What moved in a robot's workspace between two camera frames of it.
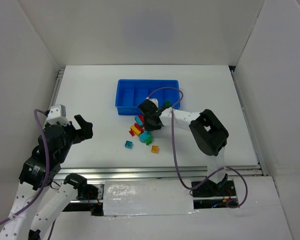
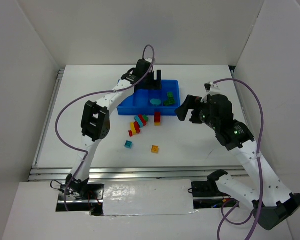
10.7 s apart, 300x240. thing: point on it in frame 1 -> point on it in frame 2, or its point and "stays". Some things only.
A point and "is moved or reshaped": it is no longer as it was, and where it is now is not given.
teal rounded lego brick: [143, 136] is moved or reshaped
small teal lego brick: [128, 144] stays
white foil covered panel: [147, 197] stays
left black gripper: [73, 132] -> [152, 81]
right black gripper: [151, 119] -> [193, 110]
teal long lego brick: [138, 120] stays
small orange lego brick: [154, 149] stays
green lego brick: [148, 140] -> [171, 101]
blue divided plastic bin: [130, 93] stays
